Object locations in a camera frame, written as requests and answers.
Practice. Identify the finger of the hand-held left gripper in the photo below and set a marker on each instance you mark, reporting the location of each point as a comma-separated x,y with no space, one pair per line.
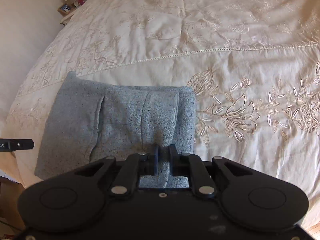
21,145

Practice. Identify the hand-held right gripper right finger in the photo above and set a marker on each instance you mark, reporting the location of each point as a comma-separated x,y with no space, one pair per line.
173,158

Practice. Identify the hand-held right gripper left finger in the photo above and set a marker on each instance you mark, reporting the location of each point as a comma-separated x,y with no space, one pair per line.
156,158

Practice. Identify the grey speckled pants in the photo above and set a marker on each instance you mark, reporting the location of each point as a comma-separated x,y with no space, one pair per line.
120,120

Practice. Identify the cream embroidered bedspread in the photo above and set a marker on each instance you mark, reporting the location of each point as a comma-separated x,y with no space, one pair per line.
187,42

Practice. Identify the white wooden nightstand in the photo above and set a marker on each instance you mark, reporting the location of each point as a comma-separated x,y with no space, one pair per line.
68,16

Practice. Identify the wooden photo frame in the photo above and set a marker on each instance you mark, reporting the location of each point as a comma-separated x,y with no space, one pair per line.
64,8

